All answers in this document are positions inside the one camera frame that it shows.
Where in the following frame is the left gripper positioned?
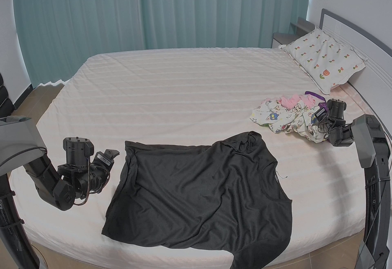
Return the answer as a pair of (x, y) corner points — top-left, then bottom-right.
(88, 164), (111, 194)

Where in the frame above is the black T-shirt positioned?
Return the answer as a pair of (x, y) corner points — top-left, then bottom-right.
(102, 131), (293, 269)

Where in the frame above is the bed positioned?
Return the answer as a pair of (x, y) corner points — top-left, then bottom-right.
(9, 8), (392, 263)

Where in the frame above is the pile of clothes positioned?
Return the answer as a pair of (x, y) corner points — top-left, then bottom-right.
(251, 94), (333, 143)

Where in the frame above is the black chest of drawers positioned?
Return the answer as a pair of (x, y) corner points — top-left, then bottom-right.
(0, 72), (16, 111)

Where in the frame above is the blue-green curtain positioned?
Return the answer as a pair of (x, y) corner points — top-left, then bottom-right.
(139, 0), (310, 49)
(13, 0), (145, 88)

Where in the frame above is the purple garment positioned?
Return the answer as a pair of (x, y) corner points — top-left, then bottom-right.
(305, 90), (327, 109)

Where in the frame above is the grey bedside table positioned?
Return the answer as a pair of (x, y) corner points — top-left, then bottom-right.
(272, 16), (316, 49)

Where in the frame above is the white printed pillow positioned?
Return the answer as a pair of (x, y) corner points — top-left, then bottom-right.
(282, 28), (367, 95)

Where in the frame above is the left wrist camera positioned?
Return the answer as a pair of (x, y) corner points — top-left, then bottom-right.
(93, 152), (116, 171)

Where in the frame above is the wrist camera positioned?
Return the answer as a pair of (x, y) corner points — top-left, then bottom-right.
(312, 107), (330, 124)
(93, 152), (116, 171)

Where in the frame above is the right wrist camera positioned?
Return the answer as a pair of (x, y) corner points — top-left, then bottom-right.
(312, 107), (330, 124)

